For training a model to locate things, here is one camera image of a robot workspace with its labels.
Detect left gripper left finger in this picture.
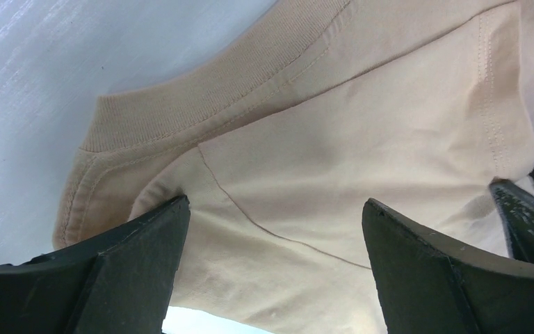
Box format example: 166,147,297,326
0,196,191,333

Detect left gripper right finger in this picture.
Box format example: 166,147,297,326
362,199,534,333

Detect beige t shirt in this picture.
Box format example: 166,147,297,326
53,1,534,333

